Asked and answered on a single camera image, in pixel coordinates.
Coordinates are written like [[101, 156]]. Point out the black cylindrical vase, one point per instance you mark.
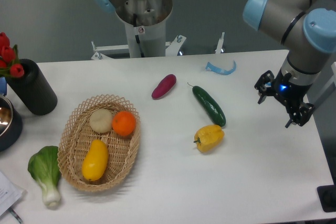
[[33, 89]]

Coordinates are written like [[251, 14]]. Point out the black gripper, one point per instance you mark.
[[288, 94]]

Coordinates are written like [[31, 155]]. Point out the yellow mango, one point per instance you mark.
[[95, 162]]

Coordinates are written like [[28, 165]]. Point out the yellow bell pepper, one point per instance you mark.
[[208, 137]]

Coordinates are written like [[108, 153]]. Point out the woven wicker basket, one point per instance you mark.
[[78, 135]]

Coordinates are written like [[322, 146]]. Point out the pen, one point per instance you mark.
[[15, 215]]

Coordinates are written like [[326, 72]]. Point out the green bok choy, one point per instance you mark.
[[43, 168]]

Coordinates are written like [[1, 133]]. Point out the black device at edge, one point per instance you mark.
[[327, 197]]

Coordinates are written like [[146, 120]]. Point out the orange fruit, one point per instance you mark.
[[124, 123]]

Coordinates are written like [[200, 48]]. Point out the red tulip bouquet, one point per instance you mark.
[[11, 66]]

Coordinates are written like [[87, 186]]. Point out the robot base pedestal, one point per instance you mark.
[[144, 22]]

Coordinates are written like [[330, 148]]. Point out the green cucumber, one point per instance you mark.
[[208, 103]]

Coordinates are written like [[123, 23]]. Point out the purple sweet potato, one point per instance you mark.
[[165, 85]]

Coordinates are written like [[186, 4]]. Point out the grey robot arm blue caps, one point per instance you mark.
[[309, 36]]

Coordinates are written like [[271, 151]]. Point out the dark metal bowl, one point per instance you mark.
[[11, 124]]

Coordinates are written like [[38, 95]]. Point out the white paper sheets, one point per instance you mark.
[[11, 194]]

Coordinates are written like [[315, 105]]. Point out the blue tape strip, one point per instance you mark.
[[219, 70]]

